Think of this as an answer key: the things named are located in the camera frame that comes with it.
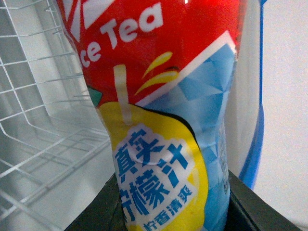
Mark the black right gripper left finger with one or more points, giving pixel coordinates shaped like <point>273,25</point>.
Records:
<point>104,213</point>

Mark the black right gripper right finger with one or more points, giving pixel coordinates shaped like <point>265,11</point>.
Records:
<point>248,212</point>

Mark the ice tea drink bottle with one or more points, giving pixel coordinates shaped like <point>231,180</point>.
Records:
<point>159,73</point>

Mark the white blue chest freezer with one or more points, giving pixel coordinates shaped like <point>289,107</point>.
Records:
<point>244,114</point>

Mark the white wire freezer basket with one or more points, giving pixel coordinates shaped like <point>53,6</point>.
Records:
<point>54,151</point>

